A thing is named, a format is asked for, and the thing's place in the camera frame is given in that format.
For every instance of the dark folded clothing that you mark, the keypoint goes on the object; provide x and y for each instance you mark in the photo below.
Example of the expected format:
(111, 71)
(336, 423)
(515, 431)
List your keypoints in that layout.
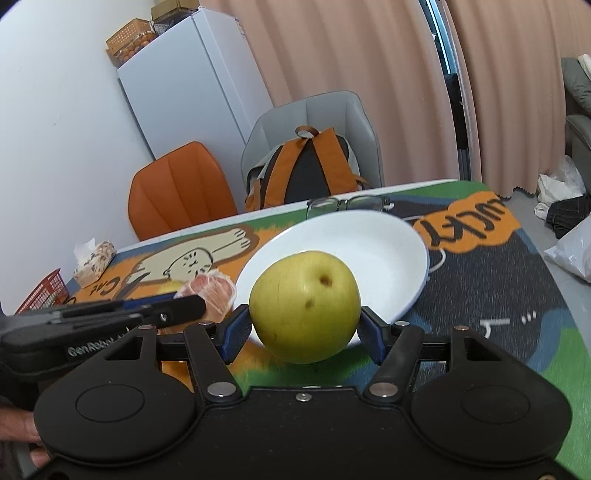
(570, 214)

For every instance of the sliding door frame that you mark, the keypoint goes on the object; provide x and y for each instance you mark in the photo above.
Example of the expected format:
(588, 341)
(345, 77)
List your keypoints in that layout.
(455, 106)

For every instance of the grey sofa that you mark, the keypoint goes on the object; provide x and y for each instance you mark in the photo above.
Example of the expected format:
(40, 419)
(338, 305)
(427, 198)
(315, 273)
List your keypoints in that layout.
(579, 124)

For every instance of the cat print table mat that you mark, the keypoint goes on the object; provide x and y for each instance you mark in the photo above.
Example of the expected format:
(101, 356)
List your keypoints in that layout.
(485, 277)

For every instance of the orange chair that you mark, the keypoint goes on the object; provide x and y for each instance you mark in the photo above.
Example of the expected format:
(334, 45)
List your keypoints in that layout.
(180, 194)

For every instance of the person's left hand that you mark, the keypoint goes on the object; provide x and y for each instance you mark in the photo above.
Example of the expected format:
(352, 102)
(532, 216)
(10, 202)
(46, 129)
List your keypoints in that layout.
(16, 427)

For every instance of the white round plate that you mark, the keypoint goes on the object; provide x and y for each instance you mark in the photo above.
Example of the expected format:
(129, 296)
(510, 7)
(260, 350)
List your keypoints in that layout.
(369, 249)

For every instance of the red plastic basket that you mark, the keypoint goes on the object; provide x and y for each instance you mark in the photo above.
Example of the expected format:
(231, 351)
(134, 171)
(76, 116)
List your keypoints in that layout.
(44, 290)

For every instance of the yellow-green pear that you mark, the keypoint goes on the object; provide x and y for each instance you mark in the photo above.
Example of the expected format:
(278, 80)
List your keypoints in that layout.
(300, 314)

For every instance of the patterned tissue box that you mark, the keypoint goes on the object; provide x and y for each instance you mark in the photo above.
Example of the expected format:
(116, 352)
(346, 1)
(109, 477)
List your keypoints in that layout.
(94, 263)

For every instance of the peeled pomelo piece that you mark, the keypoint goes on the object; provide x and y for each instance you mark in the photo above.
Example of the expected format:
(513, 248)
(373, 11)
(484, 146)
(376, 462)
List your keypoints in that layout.
(214, 288)

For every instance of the orange plastic basket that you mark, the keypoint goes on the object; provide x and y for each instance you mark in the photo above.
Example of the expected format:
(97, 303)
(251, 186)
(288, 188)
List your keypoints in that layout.
(127, 37)

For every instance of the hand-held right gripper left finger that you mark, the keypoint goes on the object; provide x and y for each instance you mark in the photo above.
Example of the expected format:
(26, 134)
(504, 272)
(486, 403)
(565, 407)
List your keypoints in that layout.
(238, 334)

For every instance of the white refrigerator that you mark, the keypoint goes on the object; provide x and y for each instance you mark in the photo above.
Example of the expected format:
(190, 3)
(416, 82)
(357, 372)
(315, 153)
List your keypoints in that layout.
(184, 92)

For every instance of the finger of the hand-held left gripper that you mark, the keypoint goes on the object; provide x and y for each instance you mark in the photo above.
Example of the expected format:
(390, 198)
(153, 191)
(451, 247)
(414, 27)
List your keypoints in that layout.
(180, 310)

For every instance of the black-framed glasses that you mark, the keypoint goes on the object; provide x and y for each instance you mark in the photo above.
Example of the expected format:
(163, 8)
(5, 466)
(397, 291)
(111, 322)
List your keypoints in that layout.
(344, 202)

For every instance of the pink curtain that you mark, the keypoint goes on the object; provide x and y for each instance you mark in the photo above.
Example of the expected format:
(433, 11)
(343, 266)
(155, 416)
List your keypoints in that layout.
(517, 92)
(346, 46)

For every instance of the grey chair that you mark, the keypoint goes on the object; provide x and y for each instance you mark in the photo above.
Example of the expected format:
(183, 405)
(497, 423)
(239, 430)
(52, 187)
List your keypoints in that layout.
(351, 129)

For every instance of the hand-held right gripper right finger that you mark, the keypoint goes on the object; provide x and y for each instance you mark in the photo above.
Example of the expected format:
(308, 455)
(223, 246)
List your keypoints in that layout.
(371, 337)

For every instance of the orange and black backpack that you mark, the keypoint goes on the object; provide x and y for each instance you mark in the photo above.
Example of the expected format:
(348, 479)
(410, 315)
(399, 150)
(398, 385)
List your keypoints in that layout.
(304, 175)

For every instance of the brown cardboard box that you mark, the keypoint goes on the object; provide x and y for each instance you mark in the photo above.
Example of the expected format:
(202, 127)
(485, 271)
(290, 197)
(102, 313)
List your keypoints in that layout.
(173, 5)

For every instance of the white plastic bag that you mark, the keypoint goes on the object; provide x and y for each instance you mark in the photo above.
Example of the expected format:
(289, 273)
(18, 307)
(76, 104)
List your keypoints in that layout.
(561, 180)
(575, 251)

